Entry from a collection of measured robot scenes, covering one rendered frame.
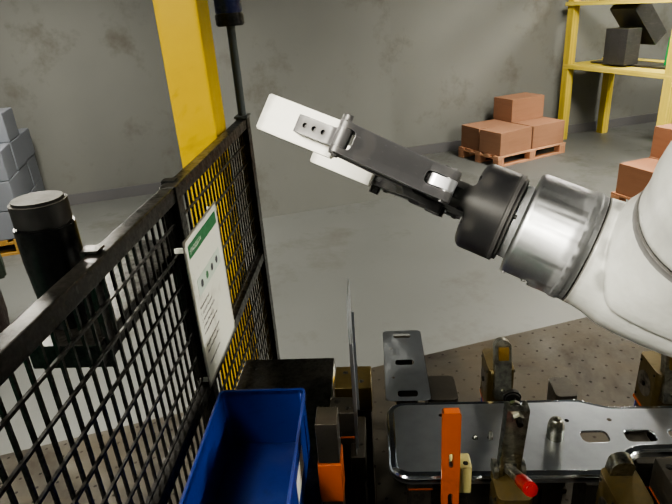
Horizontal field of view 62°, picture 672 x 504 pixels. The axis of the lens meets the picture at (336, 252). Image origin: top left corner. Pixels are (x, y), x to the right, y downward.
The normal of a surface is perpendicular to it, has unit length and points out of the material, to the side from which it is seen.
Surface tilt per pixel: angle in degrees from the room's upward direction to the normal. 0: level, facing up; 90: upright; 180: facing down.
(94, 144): 90
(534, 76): 90
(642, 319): 114
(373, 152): 75
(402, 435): 0
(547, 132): 90
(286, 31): 90
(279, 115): 64
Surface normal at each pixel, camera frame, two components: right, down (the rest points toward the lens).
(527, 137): 0.51, 0.32
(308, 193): 0.29, 0.37
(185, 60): -0.05, 0.40
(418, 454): -0.07, -0.91
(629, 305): -0.69, 0.57
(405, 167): 0.15, 0.14
